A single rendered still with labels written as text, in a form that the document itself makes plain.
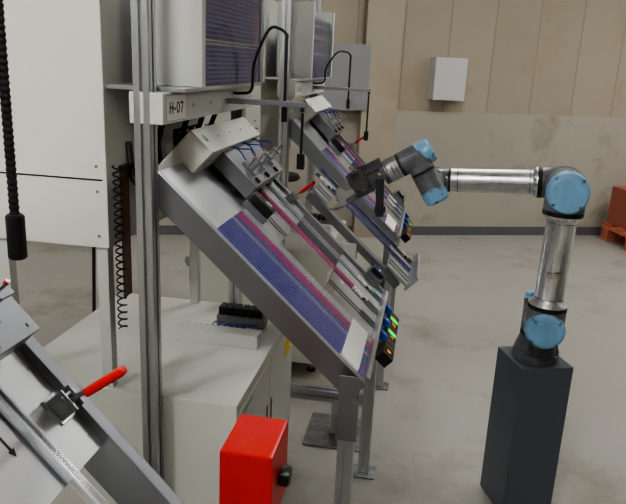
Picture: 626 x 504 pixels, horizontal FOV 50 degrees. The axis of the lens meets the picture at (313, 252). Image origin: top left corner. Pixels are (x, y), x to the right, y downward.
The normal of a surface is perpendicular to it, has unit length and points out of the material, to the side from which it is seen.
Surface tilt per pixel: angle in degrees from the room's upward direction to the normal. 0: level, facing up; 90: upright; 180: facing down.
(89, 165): 90
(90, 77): 90
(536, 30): 90
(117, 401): 90
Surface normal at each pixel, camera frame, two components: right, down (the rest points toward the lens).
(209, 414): -0.18, 0.26
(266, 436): 0.04, -0.96
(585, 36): 0.17, 0.28
